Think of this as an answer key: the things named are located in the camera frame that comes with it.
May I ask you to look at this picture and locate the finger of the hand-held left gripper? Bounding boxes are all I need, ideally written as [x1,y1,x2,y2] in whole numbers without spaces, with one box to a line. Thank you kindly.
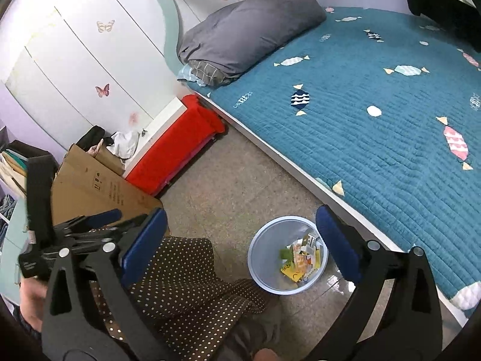
[53,208,123,238]
[56,214,149,257]

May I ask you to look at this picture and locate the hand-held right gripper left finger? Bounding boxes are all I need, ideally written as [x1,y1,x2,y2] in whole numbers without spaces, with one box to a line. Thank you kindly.
[41,208,170,361]

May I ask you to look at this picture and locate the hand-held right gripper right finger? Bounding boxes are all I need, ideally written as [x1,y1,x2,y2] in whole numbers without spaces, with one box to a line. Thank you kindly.
[312,205,444,361]

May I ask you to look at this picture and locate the torn white carton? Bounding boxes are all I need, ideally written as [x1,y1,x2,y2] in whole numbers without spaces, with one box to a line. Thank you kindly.
[300,233,321,251]

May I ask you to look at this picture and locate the white packet orange print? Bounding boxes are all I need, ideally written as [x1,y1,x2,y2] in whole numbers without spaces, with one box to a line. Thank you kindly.
[291,244,315,268]

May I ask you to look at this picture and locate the yellow paper packet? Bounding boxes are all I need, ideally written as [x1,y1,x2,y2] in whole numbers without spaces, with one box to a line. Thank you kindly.
[280,259,321,284]

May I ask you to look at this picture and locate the light blue plastic bin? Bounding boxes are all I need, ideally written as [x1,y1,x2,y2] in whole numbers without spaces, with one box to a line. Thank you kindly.
[247,216,330,296]

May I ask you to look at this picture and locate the person's left hand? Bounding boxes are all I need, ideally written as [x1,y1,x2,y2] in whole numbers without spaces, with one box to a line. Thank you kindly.
[20,280,48,332]

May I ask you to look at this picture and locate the person's right hand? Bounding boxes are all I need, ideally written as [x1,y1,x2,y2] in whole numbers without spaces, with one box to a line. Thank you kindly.
[255,347,282,361]

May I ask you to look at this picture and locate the large cardboard box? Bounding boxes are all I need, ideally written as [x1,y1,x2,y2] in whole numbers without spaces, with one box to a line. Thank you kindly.
[50,143,170,234]

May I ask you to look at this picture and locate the cream hanging jacket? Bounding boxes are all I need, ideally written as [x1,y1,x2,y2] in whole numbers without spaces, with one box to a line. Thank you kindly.
[0,154,29,197]

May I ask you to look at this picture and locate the brown polka dot tablecloth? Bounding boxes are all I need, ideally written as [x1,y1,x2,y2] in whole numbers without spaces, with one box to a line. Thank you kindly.
[89,235,272,361]

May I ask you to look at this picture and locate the light blue drawer cabinet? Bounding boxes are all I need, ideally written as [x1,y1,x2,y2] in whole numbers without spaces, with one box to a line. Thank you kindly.
[0,199,29,302]

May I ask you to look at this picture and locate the black clothing heap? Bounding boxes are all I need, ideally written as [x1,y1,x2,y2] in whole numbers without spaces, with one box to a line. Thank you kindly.
[75,125,106,151]

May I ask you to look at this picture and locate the white cloth bundle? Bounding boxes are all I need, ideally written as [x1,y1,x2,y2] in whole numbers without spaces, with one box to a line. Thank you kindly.
[109,130,141,159]

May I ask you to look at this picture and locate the red storage bench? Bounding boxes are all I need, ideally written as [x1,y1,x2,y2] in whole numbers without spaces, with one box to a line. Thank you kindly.
[125,94,228,197]

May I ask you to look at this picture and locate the white board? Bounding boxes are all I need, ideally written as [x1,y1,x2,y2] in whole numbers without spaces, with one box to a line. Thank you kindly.
[123,97,189,176]

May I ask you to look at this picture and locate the grey shorts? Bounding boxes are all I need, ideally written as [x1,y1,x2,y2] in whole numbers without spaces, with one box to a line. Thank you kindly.
[216,296,281,361]

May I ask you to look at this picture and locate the teal candy pattern mattress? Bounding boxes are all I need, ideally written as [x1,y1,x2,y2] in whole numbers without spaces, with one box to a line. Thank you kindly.
[204,6,481,310]

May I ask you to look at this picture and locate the white panelled wardrobe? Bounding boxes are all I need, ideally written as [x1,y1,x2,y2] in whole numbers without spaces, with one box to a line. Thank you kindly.
[3,0,167,152]

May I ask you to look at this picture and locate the blue striped pillow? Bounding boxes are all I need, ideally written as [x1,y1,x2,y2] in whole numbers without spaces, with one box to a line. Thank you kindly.
[177,63,212,88]

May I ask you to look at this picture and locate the grey duvet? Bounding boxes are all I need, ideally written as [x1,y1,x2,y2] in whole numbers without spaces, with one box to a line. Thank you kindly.
[177,0,327,87]

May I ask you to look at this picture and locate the light green bunk bed frame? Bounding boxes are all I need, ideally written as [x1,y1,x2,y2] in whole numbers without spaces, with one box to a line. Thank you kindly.
[142,0,469,329]

